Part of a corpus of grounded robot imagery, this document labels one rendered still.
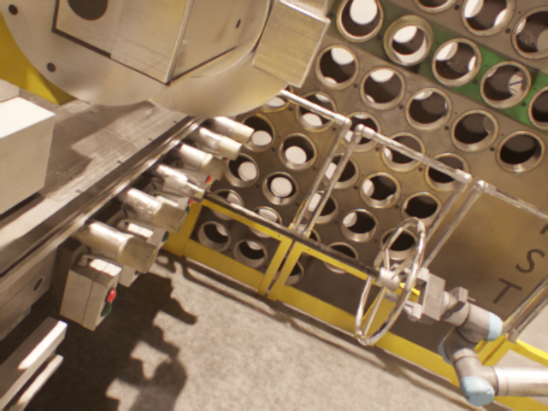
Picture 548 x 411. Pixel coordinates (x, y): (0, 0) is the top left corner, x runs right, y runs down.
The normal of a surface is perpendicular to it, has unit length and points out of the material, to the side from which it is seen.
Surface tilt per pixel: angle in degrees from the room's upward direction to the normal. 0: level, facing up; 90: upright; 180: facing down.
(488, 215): 90
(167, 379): 0
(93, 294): 90
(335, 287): 90
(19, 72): 90
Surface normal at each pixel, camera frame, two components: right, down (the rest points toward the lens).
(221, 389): 0.37, -0.80
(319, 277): -0.20, 0.43
